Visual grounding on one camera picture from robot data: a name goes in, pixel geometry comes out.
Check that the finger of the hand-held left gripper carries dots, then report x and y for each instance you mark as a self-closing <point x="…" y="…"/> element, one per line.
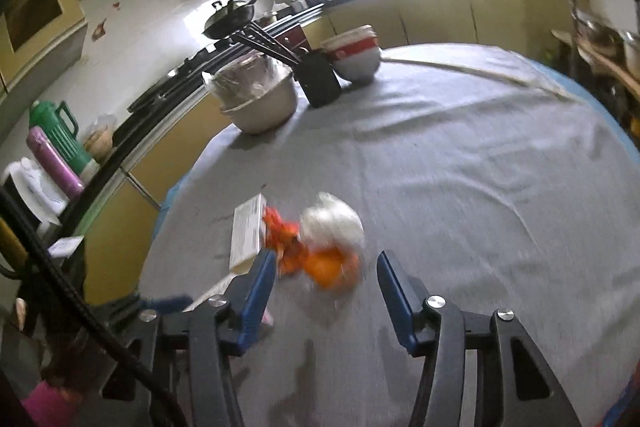
<point x="165" y="303"/>

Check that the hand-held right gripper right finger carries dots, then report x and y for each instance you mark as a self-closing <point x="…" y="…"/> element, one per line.
<point x="400" y="302"/>

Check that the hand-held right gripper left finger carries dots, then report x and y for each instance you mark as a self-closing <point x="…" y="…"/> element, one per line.
<point x="255" y="302"/>

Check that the orange wrapper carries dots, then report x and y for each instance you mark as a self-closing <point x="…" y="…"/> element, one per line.
<point x="285" y="242"/>

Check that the long white carton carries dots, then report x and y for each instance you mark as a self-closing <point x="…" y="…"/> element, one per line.
<point x="247" y="232"/>

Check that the white plastic bag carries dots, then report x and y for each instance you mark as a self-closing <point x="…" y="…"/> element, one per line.
<point x="330" y="222"/>

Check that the person's left forearm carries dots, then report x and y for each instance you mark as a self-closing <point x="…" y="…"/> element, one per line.
<point x="45" y="407"/>

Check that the grey tablecloth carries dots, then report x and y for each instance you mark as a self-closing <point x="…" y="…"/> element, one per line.
<point x="450" y="207"/>

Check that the gold black kettle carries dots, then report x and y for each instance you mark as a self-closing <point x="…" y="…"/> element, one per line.
<point x="10" y="247"/>

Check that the white electric kettle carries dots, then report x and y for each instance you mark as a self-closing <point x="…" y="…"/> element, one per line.
<point x="35" y="192"/>

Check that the pink bottle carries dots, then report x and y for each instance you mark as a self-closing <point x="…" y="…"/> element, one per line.
<point x="50" y="162"/>

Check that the clear jar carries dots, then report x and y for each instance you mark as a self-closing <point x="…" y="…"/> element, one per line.
<point x="100" y="139"/>

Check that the green thermos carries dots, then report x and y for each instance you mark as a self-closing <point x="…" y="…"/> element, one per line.
<point x="65" y="142"/>

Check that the white ceramic pot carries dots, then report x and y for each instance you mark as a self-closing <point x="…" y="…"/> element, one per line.
<point x="265" y="112"/>

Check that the black kitchen countertop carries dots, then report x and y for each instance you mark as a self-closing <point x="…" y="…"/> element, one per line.
<point x="150" y="107"/>

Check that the plastic-wrapped bowl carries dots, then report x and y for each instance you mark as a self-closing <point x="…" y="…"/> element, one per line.
<point x="245" y="79"/>

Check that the black chopstick holder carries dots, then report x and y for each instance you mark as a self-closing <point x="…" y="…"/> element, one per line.
<point x="320" y="79"/>

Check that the dark red oven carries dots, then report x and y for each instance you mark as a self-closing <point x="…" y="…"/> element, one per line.
<point x="295" y="38"/>

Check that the white bowl red band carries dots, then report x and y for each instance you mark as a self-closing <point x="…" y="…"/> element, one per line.
<point x="350" y="38"/>

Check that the black wok with lid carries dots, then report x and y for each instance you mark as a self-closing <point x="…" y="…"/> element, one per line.
<point x="230" y="19"/>

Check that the yellow base cabinets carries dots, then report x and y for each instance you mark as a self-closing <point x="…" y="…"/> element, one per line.
<point x="435" y="17"/>

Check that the metal storage rack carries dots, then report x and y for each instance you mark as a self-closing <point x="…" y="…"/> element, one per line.
<point x="600" y="37"/>

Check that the glass-door wall cabinet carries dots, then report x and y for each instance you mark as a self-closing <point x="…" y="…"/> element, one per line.
<point x="40" y="22"/>

